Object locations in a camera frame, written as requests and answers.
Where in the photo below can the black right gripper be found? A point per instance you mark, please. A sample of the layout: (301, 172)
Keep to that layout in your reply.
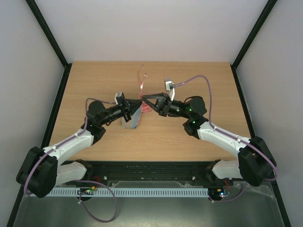
(164, 105)

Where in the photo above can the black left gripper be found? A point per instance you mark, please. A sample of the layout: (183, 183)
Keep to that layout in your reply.
(128, 112)

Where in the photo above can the light blue cleaning cloth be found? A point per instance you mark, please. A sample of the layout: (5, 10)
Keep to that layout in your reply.
(136, 119)

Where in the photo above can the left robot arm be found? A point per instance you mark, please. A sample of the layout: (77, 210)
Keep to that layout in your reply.
(44, 168)

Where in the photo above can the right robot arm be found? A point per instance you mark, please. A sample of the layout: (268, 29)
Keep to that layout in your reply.
(254, 162)

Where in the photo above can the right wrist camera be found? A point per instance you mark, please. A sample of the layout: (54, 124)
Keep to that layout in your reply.
(170, 87)

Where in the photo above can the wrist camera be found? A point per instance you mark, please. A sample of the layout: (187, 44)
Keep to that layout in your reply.
(170, 87)
(119, 97)

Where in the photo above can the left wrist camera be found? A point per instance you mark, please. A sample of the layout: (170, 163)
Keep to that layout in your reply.
(119, 97)

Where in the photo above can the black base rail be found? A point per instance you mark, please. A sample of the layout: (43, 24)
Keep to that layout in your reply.
(194, 173)

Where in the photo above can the white slotted cable duct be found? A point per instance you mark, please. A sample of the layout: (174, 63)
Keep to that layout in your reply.
(131, 192)

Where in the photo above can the black enclosure frame post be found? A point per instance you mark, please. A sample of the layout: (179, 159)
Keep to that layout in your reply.
(47, 31)

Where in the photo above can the metal base plate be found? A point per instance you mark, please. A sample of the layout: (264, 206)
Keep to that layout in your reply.
(253, 208)

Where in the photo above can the right black frame post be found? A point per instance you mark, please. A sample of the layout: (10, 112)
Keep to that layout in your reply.
(254, 32)

